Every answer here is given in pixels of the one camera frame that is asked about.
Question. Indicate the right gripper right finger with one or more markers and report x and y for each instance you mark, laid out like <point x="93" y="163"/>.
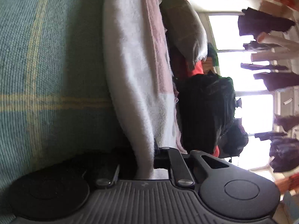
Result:
<point x="183" y="170"/>

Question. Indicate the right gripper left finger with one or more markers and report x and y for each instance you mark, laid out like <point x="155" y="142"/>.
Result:
<point x="107" y="176"/>

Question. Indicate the pink and white knit sweater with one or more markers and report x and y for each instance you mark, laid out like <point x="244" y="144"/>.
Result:
<point x="139" y="78"/>

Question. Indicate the clothes rack with garments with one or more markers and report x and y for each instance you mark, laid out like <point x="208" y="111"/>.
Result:
<point x="232" y="143"/>

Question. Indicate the black backpack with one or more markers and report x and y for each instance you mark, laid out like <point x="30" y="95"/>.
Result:
<point x="225" y="88"/>

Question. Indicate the green quilted bedspread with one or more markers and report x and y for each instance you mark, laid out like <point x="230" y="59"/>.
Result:
<point x="55" y="100"/>

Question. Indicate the red cushion behind backpack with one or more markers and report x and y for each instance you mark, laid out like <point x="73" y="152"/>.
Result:
<point x="193" y="70"/>

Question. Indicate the grey beige pillow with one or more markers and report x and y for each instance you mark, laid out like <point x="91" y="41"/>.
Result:
<point x="185" y="30"/>

